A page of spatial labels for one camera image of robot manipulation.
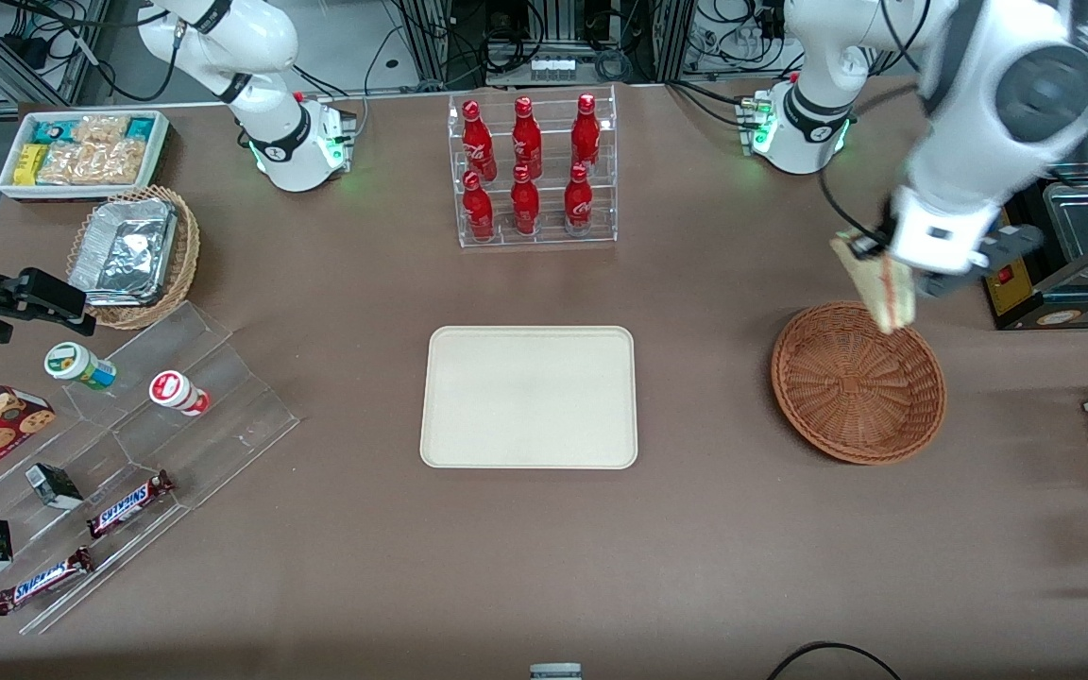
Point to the red label yogurt cup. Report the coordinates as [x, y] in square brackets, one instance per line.
[176, 392]

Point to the teal snack packet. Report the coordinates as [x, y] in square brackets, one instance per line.
[53, 130]

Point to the clear acrylic bottle rack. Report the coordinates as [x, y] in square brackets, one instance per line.
[549, 236]

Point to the beige plastic tray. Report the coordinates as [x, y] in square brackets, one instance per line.
[506, 406]

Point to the green label yogurt cup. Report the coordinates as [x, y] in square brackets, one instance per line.
[76, 365]

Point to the Snickers chocolate bar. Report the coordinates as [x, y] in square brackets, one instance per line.
[128, 503]
[43, 581]

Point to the large brown wicker basket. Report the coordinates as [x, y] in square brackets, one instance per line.
[856, 387]

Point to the aluminium foil container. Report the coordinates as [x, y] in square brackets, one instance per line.
[124, 250]

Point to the yellow snack packet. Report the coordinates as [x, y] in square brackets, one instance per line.
[28, 164]

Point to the small black box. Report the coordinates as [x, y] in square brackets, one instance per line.
[55, 485]

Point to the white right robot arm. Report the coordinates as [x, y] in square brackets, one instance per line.
[265, 94]

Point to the triangular sandwich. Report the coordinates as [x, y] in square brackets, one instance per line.
[889, 293]

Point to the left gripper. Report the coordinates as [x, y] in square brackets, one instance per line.
[935, 284]

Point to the small grey device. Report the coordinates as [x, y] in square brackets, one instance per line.
[555, 672]

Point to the red cola bottle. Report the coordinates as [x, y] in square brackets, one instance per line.
[586, 134]
[579, 203]
[478, 212]
[526, 140]
[478, 142]
[525, 208]

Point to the white rectangular snack tray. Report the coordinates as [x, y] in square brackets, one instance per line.
[161, 142]

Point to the white power strip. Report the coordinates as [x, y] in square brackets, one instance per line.
[552, 68]

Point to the clear acrylic tiered display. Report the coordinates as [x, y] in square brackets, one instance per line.
[223, 416]

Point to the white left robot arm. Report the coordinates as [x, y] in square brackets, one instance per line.
[978, 123]

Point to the small light wicker basket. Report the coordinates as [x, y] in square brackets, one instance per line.
[187, 255]

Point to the clear cracker packet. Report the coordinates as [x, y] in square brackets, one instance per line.
[95, 162]

